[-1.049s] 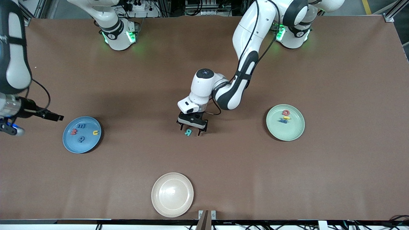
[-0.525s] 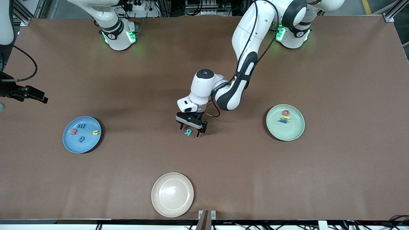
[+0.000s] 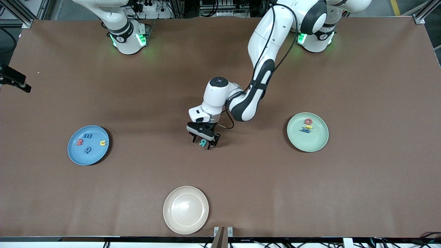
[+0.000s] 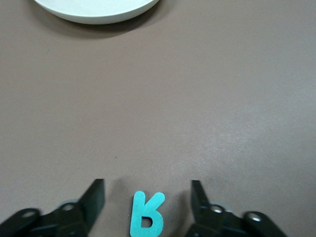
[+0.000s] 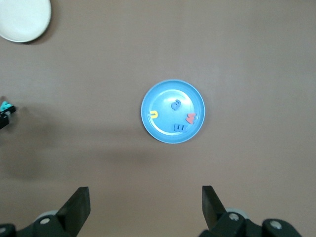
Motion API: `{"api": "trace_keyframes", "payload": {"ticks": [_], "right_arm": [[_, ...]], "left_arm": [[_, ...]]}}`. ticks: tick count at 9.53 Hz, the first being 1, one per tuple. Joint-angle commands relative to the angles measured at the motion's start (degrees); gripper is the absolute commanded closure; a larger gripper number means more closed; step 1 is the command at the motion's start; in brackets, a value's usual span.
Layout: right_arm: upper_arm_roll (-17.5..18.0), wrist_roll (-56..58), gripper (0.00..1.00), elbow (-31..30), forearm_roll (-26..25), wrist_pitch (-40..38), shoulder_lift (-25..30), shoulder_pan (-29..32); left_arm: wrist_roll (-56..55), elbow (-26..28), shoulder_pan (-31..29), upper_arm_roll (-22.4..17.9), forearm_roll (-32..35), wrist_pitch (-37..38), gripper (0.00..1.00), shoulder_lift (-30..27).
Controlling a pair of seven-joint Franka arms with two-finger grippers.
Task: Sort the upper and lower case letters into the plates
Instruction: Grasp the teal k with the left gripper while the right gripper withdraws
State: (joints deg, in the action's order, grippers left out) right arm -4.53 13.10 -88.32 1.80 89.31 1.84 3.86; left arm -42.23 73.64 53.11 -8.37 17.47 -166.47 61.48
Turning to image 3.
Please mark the teal foam letter R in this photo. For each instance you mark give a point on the teal foam letter R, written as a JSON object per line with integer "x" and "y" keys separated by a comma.
{"x": 202, "y": 143}

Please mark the red foam letter w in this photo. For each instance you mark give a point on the red foam letter w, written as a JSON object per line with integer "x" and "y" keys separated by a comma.
{"x": 80, "y": 142}

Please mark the pink foam letter Q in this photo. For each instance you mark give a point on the pink foam letter Q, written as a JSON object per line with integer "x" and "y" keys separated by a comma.
{"x": 306, "y": 121}

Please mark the blue foam letter a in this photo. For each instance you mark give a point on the blue foam letter a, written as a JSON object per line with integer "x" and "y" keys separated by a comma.
{"x": 91, "y": 150}

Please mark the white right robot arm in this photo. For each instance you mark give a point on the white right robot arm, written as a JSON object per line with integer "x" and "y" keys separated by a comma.
{"x": 124, "y": 38}

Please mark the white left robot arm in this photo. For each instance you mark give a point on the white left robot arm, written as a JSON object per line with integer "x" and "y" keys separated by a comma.
{"x": 268, "y": 34}

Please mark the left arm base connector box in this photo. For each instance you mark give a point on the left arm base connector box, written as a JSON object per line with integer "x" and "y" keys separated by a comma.
{"x": 300, "y": 38}

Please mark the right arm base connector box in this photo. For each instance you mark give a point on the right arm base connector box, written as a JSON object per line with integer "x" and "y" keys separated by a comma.
{"x": 144, "y": 36}

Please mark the beige round plate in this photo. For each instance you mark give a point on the beige round plate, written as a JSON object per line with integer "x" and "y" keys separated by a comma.
{"x": 186, "y": 210}

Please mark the green round plate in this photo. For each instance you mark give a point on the green round plate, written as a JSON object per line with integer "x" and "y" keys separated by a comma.
{"x": 307, "y": 143}

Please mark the blue round plate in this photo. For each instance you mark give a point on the blue round plate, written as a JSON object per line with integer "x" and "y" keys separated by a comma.
{"x": 88, "y": 158}

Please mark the black equipment rack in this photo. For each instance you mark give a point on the black equipment rack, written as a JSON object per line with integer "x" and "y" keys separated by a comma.
{"x": 224, "y": 7}

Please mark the white power strip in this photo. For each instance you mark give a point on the white power strip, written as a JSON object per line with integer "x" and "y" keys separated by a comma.
{"x": 151, "y": 7}

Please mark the aluminium frame profile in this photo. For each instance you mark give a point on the aluminium frame profile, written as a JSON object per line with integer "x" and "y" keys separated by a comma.
{"x": 425, "y": 13}
{"x": 19, "y": 12}

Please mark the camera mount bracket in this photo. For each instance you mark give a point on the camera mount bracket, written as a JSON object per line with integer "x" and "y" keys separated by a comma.
{"x": 220, "y": 239}

